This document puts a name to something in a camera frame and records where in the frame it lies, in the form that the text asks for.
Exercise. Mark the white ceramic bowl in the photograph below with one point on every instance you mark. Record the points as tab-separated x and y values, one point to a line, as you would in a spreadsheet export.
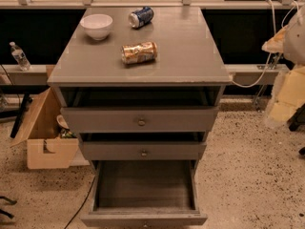
97	26

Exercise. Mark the grey bottom drawer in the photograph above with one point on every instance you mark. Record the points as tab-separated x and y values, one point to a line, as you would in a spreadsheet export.
151	193

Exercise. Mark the clear plastic water bottle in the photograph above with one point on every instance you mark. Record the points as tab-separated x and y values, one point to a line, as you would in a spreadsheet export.
20	57

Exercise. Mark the blue soda can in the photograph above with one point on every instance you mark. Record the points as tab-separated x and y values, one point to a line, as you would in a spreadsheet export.
140	18

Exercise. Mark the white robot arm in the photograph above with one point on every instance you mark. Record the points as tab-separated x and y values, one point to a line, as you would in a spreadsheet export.
294	44

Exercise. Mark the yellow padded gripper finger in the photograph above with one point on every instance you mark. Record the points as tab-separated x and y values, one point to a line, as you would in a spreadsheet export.
276	43
288	95

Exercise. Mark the grey middle drawer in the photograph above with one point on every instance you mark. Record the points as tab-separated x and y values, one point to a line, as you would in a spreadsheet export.
150	146

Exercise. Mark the open cardboard box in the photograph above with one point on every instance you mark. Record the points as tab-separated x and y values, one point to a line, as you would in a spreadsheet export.
40	131

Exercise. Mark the grey drawer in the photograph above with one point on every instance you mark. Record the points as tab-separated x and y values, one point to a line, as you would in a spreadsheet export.
141	110
150	146
151	193

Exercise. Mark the grey top drawer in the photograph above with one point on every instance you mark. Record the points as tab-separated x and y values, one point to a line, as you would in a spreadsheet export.
141	110

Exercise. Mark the grey drawer cabinet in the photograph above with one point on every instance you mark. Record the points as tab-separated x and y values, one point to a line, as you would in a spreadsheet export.
186	56

